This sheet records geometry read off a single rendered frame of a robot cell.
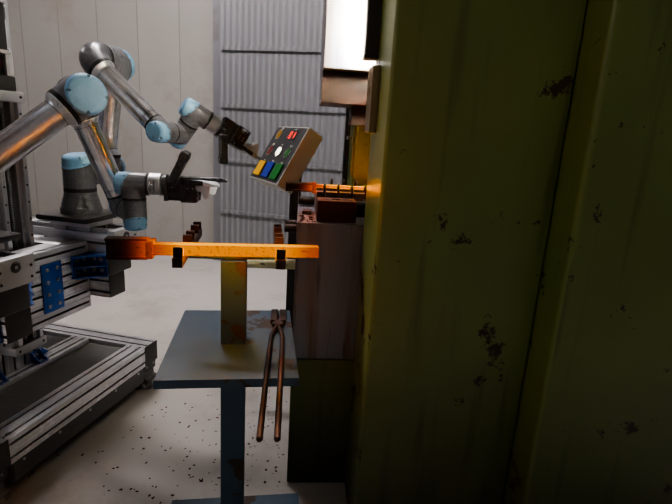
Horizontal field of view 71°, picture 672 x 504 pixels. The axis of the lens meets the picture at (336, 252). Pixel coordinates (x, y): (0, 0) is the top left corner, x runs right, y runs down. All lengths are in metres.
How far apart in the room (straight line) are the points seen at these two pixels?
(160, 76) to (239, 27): 0.85
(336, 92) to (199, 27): 3.04
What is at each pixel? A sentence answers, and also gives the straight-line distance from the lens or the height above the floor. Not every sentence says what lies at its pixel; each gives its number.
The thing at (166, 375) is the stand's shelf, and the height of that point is 0.66.
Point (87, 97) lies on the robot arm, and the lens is 1.60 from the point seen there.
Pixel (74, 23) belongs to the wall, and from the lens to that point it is 5.19.
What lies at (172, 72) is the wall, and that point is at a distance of 4.57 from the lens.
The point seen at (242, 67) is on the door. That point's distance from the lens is 4.22.
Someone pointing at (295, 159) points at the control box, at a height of 1.07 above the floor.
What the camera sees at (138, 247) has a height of 0.93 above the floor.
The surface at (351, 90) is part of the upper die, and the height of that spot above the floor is 1.31.
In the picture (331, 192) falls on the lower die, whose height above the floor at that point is 0.99.
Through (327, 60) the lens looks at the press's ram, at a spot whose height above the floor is 1.39.
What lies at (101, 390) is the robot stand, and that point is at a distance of 2.09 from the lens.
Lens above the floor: 1.17
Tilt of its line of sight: 14 degrees down
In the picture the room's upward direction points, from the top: 3 degrees clockwise
